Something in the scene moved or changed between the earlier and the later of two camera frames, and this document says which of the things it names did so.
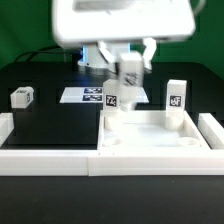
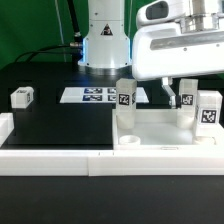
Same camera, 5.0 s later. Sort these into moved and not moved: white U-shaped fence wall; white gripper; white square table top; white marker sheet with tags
Moved: white square table top; white gripper
Not moved: white U-shaped fence wall; white marker sheet with tags
